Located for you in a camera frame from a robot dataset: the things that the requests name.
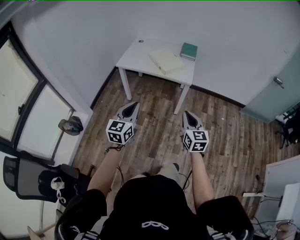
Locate white corded item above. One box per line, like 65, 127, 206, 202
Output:
50, 177, 67, 204

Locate metal door handle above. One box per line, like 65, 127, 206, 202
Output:
273, 76, 285, 90

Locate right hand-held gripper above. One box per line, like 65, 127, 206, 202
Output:
182, 110, 210, 153

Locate person's black shirt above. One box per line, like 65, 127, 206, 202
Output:
54, 174, 255, 240

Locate white table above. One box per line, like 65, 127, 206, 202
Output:
115, 38, 199, 115

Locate white desk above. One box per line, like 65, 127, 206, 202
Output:
254, 154, 300, 235

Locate black mesh office chair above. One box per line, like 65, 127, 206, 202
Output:
2, 150, 92, 207

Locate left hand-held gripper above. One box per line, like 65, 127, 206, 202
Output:
105, 101, 141, 144

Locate person's leg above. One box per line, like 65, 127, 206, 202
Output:
161, 162, 181, 186

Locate dark wrist strap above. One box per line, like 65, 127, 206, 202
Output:
105, 144, 124, 153

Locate beige folder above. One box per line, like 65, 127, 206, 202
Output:
148, 48, 186, 76

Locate person's left forearm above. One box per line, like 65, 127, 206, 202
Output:
87, 143, 125, 195

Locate frosted glass door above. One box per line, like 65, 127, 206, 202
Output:
240, 45, 300, 124

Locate black framed window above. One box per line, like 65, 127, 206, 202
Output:
0, 21, 76, 163

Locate green book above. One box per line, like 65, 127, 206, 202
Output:
180, 42, 198, 62

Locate black cable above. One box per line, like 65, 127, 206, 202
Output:
182, 170, 193, 191
116, 164, 125, 187

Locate person's right forearm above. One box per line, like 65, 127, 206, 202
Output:
189, 151, 215, 210

